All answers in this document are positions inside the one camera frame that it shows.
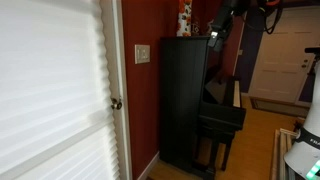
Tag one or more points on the small white wall switch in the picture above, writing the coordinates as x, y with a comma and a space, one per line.
240, 52

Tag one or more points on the black piano bench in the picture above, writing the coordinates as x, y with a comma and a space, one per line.
216, 133

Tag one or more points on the white panel door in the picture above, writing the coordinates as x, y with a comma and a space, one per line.
280, 66

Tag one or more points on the metal light switch plate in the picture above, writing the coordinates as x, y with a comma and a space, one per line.
137, 56

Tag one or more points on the white door with blinds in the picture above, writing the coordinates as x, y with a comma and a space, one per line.
50, 93

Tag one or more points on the white door with frame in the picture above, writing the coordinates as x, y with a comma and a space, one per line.
119, 66

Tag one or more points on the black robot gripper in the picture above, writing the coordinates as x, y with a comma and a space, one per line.
223, 15

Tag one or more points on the wooden boards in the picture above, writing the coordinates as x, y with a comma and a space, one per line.
281, 153

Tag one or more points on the light switch toggle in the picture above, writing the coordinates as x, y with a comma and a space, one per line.
140, 53
146, 53

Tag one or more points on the white baseboard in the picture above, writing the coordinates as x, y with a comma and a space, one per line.
149, 165

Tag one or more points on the dark door mat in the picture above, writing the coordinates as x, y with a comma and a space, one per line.
276, 107

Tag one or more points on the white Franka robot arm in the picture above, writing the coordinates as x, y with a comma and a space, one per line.
308, 146

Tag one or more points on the black upright piano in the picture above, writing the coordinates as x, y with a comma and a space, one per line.
181, 100

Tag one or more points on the brass door knob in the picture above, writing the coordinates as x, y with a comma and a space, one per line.
116, 104

